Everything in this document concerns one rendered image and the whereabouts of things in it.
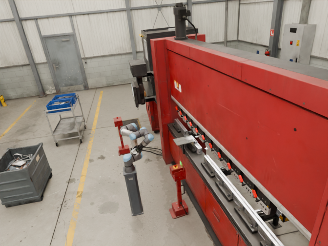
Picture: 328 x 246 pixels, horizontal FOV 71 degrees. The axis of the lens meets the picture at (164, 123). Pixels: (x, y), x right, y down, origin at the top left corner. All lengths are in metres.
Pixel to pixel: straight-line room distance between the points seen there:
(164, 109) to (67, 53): 6.61
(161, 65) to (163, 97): 0.53
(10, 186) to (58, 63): 6.51
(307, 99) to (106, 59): 8.93
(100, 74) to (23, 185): 6.53
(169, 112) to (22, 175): 2.54
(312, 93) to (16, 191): 4.17
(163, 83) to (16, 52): 7.54
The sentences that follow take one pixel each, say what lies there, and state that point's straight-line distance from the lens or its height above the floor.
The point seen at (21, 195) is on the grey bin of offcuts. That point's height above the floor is 0.23.
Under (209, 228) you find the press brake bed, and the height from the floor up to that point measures 0.05.
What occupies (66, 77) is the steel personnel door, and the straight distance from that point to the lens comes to 10.19.
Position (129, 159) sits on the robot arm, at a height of 0.97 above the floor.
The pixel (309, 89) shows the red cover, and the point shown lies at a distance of 1.42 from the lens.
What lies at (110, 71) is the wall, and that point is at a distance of 9.94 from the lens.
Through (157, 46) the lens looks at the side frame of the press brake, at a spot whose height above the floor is 2.21.
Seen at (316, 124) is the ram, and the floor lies 2.09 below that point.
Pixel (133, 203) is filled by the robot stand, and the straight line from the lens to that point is 3.55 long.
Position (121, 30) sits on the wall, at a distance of 9.71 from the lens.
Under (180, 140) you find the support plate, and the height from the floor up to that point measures 1.00.
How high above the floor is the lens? 2.70
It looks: 26 degrees down
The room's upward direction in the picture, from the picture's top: 5 degrees counter-clockwise
